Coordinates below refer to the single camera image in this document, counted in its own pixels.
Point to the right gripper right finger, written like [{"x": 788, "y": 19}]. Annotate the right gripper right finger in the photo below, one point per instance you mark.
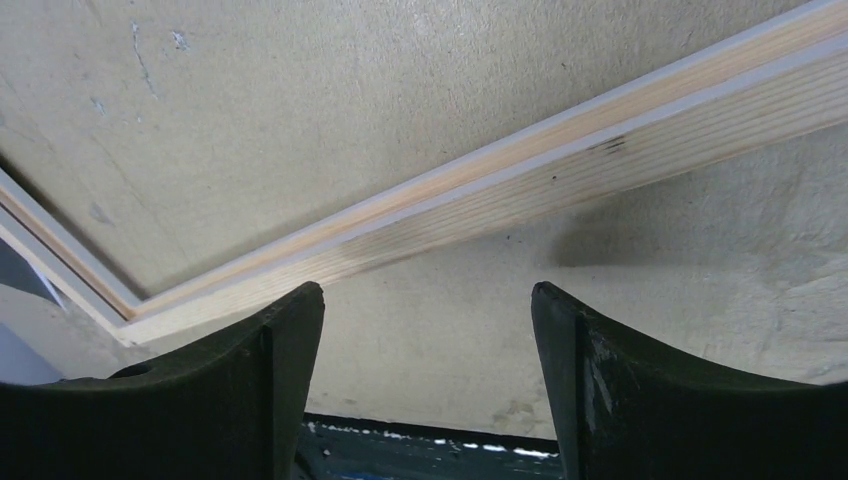
[{"x": 628, "y": 406}]

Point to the picture frame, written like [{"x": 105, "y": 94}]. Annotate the picture frame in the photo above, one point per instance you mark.
[{"x": 781, "y": 79}]

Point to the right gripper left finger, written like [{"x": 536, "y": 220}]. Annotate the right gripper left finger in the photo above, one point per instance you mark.
[{"x": 226, "y": 406}]

